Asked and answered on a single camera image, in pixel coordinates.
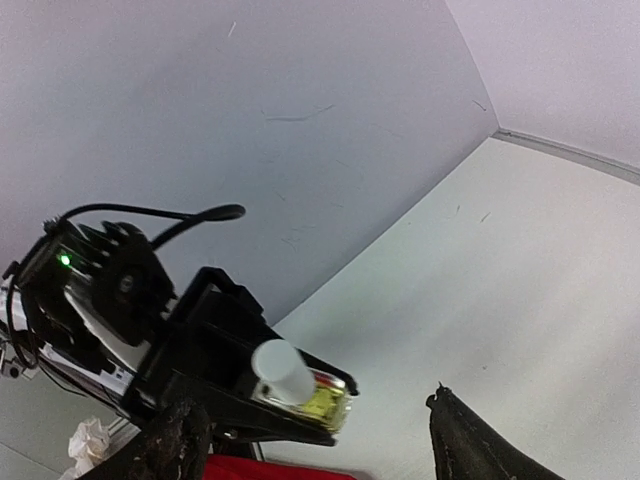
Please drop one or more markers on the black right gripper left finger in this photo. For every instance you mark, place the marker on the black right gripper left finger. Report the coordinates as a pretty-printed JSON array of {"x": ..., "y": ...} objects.
[{"x": 175, "y": 445}]

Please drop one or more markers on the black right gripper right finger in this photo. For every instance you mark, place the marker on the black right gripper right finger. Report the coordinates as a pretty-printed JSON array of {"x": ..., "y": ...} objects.
[{"x": 466, "y": 447}]

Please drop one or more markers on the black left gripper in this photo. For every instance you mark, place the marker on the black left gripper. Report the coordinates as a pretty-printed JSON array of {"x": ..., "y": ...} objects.
[{"x": 203, "y": 352}]

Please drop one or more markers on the white nail polish cap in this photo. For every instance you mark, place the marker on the white nail polish cap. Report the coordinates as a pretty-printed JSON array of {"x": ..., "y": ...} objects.
[{"x": 281, "y": 368}]

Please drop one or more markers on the yellow nail polish bottle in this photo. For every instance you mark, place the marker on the yellow nail polish bottle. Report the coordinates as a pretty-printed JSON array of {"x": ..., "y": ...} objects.
[{"x": 328, "y": 407}]

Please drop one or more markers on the red sleeved forearm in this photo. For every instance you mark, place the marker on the red sleeved forearm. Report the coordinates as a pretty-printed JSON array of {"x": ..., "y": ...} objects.
[{"x": 222, "y": 467}]

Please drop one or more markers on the crumpled white tissue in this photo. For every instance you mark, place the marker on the crumpled white tissue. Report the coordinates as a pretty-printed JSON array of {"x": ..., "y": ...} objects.
[{"x": 88, "y": 447}]

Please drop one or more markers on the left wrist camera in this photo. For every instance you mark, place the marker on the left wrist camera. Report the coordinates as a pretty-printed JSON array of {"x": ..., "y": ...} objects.
[{"x": 129, "y": 288}]

